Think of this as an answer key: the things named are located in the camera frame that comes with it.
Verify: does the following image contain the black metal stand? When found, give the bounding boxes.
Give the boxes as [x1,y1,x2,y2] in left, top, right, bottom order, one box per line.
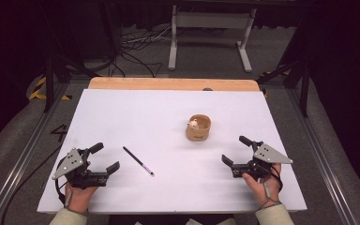
[255,46,312,119]
[37,0,101,114]

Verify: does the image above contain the hand-held gripper cable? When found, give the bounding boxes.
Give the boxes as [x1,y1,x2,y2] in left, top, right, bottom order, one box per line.
[0,143,69,225]
[257,163,284,211]

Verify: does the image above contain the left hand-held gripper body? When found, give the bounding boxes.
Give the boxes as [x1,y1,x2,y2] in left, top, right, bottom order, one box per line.
[52,147,110,189]

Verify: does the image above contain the person's right hand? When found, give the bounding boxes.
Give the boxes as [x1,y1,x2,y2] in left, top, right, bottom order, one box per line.
[241,163,283,210]

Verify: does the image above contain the black pen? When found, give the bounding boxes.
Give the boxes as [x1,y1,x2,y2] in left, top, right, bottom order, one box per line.
[122,145,156,178]

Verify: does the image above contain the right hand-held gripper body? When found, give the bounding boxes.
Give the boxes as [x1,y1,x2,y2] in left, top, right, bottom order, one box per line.
[232,141,294,182]

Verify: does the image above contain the bundle of floor cables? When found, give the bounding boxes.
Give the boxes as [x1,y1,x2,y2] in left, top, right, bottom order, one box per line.
[111,25,173,79]

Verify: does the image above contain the brown round pen holder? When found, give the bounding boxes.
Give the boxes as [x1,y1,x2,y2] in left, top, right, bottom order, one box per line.
[185,113,213,143]

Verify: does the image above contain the left hand-held gripper cable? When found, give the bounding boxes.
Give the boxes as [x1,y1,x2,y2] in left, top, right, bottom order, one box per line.
[0,143,69,225]

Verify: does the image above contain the person's left hand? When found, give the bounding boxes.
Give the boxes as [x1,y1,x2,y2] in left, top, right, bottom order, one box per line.
[64,182,99,217]

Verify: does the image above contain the aluminium floor rail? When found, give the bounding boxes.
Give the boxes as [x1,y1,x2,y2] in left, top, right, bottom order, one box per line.
[0,82,71,225]
[287,88,360,225]

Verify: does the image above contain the white metal stand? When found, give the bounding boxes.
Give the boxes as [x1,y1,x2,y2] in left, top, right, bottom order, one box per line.
[167,5,258,74]

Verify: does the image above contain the right hand-held gripper cable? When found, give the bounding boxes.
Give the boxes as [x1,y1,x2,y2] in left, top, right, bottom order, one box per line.
[257,163,284,211]

